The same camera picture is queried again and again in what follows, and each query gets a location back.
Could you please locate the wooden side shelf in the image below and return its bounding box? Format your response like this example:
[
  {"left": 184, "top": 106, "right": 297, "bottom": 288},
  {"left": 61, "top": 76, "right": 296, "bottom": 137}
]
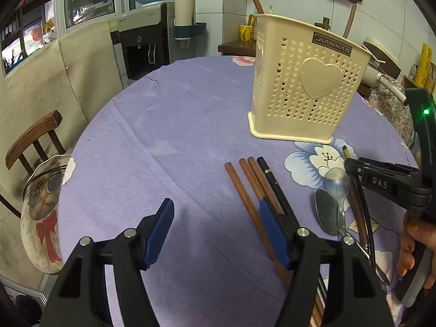
[{"left": 404, "top": 75, "right": 436, "bottom": 96}]

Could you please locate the person's right hand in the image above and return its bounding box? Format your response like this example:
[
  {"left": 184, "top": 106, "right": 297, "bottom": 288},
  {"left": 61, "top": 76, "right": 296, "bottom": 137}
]
[{"left": 397, "top": 211, "right": 436, "bottom": 277}]

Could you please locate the grey water dispenser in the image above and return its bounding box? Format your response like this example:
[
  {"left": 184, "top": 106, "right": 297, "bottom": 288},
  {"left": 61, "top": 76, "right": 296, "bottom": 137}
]
[{"left": 109, "top": 2, "right": 176, "bottom": 87}]

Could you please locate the stack of paper cups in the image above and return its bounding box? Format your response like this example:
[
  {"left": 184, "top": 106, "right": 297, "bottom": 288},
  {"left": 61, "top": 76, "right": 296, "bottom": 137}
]
[{"left": 174, "top": 0, "right": 196, "bottom": 28}]

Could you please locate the beige cloth cover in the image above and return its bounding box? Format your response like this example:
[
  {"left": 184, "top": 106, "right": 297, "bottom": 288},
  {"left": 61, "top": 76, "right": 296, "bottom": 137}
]
[{"left": 0, "top": 19, "right": 125, "bottom": 232}]

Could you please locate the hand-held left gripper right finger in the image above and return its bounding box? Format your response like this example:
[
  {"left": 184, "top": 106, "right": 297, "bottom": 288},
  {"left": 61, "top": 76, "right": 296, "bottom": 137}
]
[{"left": 259, "top": 198, "right": 396, "bottom": 327}]

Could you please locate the white tube handle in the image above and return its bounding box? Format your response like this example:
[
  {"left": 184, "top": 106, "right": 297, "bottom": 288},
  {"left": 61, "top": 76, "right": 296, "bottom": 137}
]
[{"left": 366, "top": 68, "right": 408, "bottom": 107}]

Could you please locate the teal cup holder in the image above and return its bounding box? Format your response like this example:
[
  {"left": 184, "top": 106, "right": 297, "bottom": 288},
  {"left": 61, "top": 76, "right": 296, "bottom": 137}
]
[{"left": 173, "top": 22, "right": 207, "bottom": 48}]

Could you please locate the cat print cushion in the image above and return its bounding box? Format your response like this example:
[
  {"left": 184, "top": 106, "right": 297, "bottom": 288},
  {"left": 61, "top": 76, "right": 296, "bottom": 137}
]
[{"left": 20, "top": 155, "right": 77, "bottom": 275}]

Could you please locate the white rice cooker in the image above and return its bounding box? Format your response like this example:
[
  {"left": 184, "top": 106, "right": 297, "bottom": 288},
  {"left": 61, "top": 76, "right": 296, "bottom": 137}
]
[{"left": 361, "top": 36, "right": 402, "bottom": 79}]

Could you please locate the dark wooden side cabinet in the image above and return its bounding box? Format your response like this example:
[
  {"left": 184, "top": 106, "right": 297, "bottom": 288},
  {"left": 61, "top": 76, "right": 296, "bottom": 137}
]
[{"left": 218, "top": 39, "right": 258, "bottom": 57}]

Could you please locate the cream perforated utensil holder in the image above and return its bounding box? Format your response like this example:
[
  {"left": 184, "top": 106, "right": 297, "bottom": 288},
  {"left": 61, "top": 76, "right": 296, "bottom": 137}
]
[{"left": 248, "top": 14, "right": 371, "bottom": 144}]

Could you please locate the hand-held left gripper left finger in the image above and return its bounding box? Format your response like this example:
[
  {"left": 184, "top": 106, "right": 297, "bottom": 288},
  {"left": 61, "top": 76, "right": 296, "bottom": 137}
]
[{"left": 40, "top": 198, "right": 175, "bottom": 327}]

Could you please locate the purple floral tablecloth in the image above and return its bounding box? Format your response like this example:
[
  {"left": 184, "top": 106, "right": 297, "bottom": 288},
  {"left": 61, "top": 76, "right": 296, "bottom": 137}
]
[{"left": 56, "top": 55, "right": 423, "bottom": 327}]

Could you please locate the yellow package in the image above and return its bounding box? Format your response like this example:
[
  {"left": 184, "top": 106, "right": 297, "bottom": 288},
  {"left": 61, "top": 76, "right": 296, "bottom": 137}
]
[{"left": 416, "top": 43, "right": 433, "bottom": 87}]

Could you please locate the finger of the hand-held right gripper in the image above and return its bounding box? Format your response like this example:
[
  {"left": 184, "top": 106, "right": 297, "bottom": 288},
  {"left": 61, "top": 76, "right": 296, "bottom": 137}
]
[
  {"left": 358, "top": 158, "right": 423, "bottom": 178},
  {"left": 344, "top": 158, "right": 430, "bottom": 212}
]

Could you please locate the floral patterned cloth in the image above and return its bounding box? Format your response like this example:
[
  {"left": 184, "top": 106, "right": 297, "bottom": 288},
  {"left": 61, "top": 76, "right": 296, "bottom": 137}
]
[{"left": 368, "top": 75, "right": 414, "bottom": 144}]

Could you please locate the wooden chair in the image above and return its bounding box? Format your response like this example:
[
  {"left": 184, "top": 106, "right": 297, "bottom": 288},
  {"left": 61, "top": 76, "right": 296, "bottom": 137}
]
[{"left": 5, "top": 110, "right": 67, "bottom": 174}]

